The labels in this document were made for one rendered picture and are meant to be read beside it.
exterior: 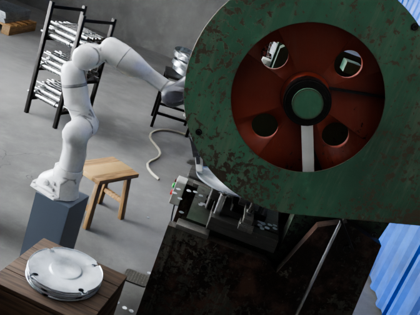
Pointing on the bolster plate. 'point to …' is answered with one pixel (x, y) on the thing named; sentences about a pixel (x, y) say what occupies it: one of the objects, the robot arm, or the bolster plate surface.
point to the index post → (220, 204)
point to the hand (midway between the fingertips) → (199, 163)
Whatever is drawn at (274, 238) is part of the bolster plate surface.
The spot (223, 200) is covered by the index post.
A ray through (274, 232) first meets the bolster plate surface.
